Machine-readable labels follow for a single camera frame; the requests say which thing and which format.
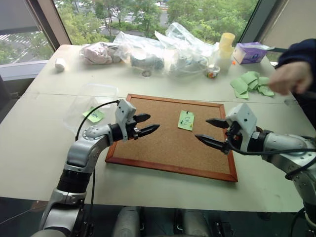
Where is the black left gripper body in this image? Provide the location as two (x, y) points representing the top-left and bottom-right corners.
(126, 115), (143, 141)

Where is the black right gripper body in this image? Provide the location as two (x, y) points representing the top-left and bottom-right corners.
(222, 121), (244, 156)

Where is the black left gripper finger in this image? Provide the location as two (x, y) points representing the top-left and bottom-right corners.
(134, 113), (152, 122)
(138, 124), (161, 138)

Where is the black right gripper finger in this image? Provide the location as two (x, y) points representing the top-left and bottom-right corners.
(205, 118), (230, 129)
(195, 134), (226, 152)

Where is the green note with blue writing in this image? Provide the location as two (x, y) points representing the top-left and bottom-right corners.
(177, 110), (195, 131)

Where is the wood-framed cork board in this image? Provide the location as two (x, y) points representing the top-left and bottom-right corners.
(105, 93), (238, 183)

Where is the green note with scribble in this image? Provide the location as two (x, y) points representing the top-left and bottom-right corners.
(81, 106), (105, 123)

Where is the small cup with colourful pins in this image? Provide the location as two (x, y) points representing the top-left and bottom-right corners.
(205, 64), (221, 79)

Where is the person's bare hand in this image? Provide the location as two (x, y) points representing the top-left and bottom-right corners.
(267, 61), (315, 96)

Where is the plastic bag with grey item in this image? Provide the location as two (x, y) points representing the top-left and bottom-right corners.
(115, 30), (166, 73)

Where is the clear plastic container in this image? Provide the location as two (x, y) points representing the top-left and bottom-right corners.
(63, 83), (119, 135)

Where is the stack of pale yellow cups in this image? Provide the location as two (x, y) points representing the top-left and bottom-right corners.
(218, 32), (236, 73)

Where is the large clear plastic bag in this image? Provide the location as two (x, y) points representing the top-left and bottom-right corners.
(154, 22), (221, 78)

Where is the purple tissue box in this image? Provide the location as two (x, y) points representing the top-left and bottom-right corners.
(232, 41), (270, 65)

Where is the plastic bag with pink cloth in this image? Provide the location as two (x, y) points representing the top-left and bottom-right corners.
(79, 41), (122, 66)

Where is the grey rounded robot leg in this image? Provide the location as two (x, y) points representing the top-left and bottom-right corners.
(182, 209), (208, 237)
(115, 205), (142, 237)

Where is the small white roll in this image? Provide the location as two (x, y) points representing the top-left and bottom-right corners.
(54, 58), (68, 74)

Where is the person's dark blue sleeve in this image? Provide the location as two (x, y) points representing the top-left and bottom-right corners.
(277, 38), (316, 73)

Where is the grey roller blind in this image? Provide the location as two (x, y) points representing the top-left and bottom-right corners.
(259, 0), (316, 49)
(0, 0), (40, 32)

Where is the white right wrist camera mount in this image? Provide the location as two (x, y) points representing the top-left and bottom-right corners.
(225, 102), (258, 152)

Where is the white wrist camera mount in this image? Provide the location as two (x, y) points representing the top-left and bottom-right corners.
(225, 102), (258, 152)
(115, 99), (137, 143)

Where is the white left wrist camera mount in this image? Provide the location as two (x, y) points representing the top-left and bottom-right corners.
(115, 99), (137, 143)

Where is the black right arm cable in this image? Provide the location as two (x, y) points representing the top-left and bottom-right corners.
(226, 133), (316, 181)

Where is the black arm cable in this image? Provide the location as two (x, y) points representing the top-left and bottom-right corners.
(75, 99), (121, 215)
(226, 133), (316, 181)

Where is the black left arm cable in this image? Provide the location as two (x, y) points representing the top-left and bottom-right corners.
(75, 99), (121, 215)

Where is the dark window frame post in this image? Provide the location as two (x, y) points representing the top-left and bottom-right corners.
(238, 0), (274, 45)
(24, 0), (73, 53)

